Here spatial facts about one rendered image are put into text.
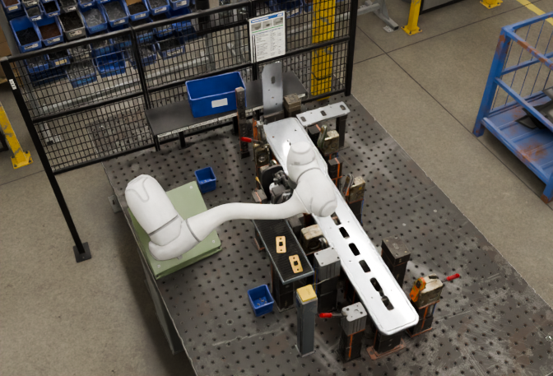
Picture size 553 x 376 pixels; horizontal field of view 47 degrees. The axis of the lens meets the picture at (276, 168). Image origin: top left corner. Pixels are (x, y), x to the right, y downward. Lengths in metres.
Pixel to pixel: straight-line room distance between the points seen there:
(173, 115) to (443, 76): 2.71
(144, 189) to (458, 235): 1.75
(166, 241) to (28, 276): 2.09
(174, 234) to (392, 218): 1.45
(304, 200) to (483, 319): 1.27
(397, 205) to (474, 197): 1.19
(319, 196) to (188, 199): 1.16
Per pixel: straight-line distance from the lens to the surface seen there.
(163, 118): 3.54
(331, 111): 3.56
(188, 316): 3.11
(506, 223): 4.51
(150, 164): 3.77
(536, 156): 4.78
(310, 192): 2.23
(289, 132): 3.43
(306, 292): 2.60
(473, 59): 5.79
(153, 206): 2.37
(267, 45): 3.62
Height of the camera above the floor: 3.35
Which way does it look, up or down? 46 degrees down
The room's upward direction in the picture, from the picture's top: 2 degrees counter-clockwise
